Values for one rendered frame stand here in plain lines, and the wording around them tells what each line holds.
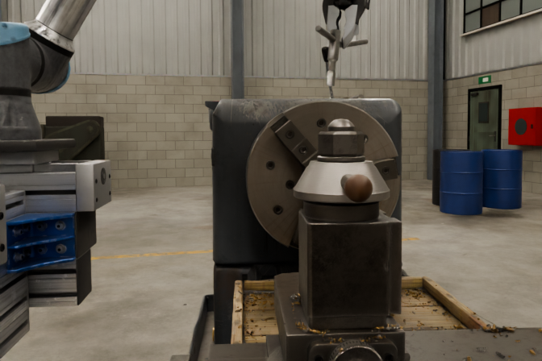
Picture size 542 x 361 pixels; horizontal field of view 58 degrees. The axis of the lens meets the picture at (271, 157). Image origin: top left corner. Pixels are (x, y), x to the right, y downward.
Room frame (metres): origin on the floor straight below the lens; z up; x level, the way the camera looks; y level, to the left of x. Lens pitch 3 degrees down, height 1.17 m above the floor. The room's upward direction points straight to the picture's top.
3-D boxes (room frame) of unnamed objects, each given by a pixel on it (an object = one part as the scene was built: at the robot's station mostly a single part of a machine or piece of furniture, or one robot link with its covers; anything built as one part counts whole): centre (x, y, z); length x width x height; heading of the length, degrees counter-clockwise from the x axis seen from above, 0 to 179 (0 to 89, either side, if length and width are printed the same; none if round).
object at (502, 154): (7.56, -3.56, 0.44); 0.59 x 0.59 x 0.88
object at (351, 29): (1.07, -0.18, 1.40); 0.06 x 0.03 x 0.09; 154
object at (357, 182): (0.35, -0.06, 1.13); 0.04 x 0.02 x 0.02; 3
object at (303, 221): (0.41, -0.06, 1.07); 0.07 x 0.07 x 0.10; 3
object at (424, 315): (0.74, -0.12, 0.89); 0.36 x 0.30 x 0.04; 93
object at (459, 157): (7.06, -2.75, 0.44); 0.59 x 0.59 x 0.88
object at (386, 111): (1.43, -0.06, 1.06); 0.59 x 0.48 x 0.39; 3
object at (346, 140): (0.41, -0.06, 1.17); 0.04 x 0.04 x 0.03
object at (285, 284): (0.43, -0.06, 0.99); 0.20 x 0.10 x 0.05; 3
